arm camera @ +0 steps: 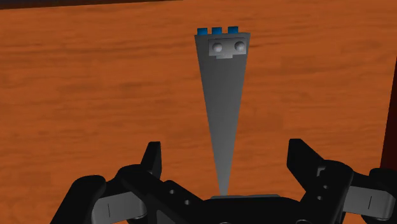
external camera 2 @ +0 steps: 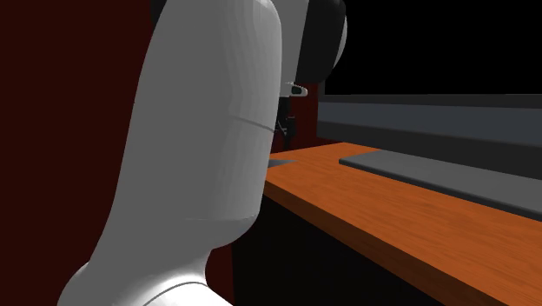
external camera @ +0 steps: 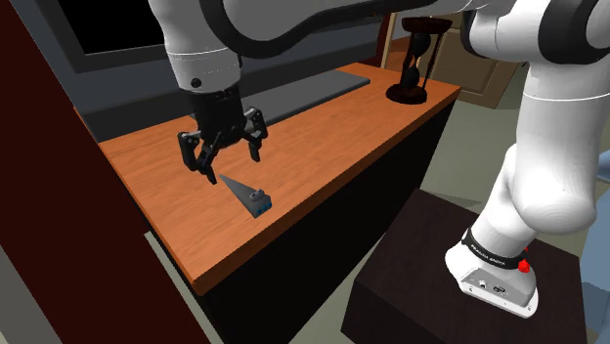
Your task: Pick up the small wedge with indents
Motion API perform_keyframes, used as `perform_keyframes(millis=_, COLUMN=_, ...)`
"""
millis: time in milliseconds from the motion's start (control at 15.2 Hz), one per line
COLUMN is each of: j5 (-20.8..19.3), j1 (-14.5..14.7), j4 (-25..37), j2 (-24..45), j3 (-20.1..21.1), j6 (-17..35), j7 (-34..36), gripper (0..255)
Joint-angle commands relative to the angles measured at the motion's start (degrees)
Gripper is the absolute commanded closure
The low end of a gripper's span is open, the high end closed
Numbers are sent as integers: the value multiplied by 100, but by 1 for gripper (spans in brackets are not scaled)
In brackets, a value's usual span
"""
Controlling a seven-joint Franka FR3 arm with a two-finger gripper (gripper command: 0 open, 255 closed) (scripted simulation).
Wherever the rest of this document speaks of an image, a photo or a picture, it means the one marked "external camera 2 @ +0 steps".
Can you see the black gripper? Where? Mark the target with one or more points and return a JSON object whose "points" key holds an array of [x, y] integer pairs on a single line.
{"points": [[286, 123]]}

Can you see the long grey cabinet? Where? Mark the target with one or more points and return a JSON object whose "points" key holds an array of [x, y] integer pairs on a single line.
{"points": [[423, 121]]}

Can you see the brown wooden table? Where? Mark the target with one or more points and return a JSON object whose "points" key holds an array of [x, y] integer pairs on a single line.
{"points": [[381, 212]]}

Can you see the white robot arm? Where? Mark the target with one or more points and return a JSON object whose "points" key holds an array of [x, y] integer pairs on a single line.
{"points": [[199, 127]]}

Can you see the flat grey slab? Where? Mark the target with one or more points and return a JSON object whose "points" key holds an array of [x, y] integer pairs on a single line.
{"points": [[457, 176]]}

